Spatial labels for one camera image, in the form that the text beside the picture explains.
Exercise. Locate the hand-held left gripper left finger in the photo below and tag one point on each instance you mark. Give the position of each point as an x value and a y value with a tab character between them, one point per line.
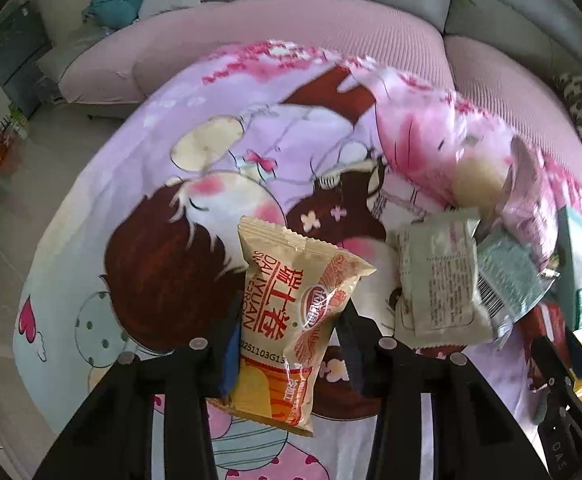
231	360

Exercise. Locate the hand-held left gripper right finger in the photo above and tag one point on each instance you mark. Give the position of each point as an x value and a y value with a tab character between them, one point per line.
356	355

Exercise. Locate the long red snack packet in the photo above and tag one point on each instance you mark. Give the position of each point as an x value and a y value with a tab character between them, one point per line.
546	322

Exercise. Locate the orange swiss roll packet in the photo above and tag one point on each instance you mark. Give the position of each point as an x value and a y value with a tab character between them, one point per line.
281	320

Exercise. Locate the grey green snack packet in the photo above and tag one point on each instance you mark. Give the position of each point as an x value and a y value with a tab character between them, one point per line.
511	275

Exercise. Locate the white green snack packet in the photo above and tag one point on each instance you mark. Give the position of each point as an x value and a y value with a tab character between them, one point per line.
436	280

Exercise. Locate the teal cardboard box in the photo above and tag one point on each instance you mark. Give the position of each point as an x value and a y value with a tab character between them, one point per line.
578	250

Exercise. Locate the pink cake packet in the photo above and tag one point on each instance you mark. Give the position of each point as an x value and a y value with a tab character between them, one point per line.
531	200

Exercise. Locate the printed cartoon blanket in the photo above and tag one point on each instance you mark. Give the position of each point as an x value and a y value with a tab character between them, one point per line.
146	135

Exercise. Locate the pink ribbed sofa cover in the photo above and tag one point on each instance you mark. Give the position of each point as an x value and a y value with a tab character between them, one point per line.
296	25

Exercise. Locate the teal clothing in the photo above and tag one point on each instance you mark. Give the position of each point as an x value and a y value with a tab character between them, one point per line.
111	7

